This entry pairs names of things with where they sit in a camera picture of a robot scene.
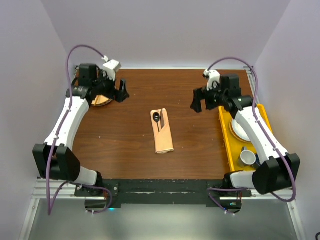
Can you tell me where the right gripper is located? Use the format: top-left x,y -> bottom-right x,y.
190,82 -> 228,115

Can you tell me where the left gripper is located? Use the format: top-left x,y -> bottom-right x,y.
93,70 -> 130,103

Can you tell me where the black metal spoon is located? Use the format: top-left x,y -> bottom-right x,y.
152,112 -> 161,132

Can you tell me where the beige cloth napkin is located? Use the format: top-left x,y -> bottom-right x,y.
150,108 -> 174,155

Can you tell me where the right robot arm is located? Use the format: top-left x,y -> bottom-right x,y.
190,70 -> 301,197

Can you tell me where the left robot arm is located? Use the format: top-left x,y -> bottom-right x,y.
32,60 -> 130,196

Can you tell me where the round bamboo plate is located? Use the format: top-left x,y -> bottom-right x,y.
91,95 -> 113,107

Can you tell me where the white paper plate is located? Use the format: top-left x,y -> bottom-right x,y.
230,119 -> 250,142

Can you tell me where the yellow plastic bin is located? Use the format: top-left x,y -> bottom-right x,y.
218,106 -> 257,172

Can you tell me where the white mug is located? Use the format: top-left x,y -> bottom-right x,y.
237,146 -> 256,168

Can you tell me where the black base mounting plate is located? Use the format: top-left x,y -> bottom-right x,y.
74,178 -> 251,213

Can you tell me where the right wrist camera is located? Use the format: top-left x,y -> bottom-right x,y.
203,69 -> 221,91

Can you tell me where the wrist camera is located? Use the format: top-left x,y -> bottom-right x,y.
203,69 -> 221,91
102,59 -> 122,82

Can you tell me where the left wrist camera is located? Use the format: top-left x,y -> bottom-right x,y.
102,59 -> 122,82

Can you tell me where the aluminium frame rail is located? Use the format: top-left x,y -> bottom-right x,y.
31,177 -> 296,200

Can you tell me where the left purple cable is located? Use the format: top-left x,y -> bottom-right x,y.
46,44 -> 113,216

